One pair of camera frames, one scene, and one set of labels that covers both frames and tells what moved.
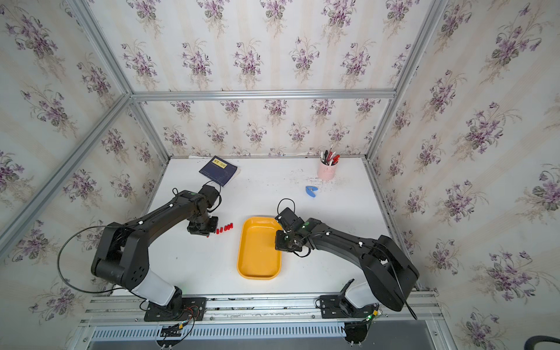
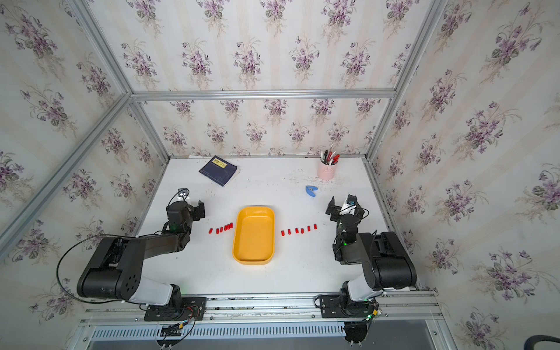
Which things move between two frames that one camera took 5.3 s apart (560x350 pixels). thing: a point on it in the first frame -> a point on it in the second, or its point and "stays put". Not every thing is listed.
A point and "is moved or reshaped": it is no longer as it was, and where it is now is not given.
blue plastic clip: (309, 190) stays put
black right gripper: (278, 246) -> (335, 211)
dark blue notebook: (219, 170) stays put
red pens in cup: (329, 159) stays put
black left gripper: (195, 231) -> (196, 216)
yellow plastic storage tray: (257, 258) is moved or reshaped
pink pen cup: (327, 173) stays put
